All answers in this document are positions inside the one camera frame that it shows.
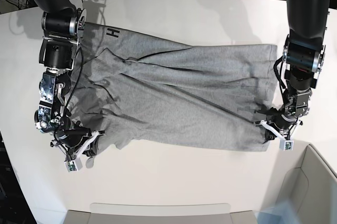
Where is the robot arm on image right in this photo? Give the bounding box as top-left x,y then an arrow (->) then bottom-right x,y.
255,0 -> 330,150

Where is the grey T-shirt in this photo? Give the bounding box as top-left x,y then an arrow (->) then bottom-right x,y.
68,23 -> 277,152

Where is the grey chair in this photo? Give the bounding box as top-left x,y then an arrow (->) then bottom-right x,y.
273,145 -> 336,223
63,203 -> 257,223

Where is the grey chair at right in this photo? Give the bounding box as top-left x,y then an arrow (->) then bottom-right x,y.
273,145 -> 336,223

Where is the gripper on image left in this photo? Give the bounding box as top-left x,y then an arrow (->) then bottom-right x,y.
50,126 -> 105,161

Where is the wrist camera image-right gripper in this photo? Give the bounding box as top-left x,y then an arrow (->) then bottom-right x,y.
279,139 -> 294,151

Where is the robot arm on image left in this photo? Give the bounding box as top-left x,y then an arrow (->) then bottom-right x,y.
34,0 -> 104,164

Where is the grey chair at front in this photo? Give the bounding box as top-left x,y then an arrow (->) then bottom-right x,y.
63,203 -> 257,223

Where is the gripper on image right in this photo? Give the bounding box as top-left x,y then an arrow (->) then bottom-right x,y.
254,115 -> 300,142

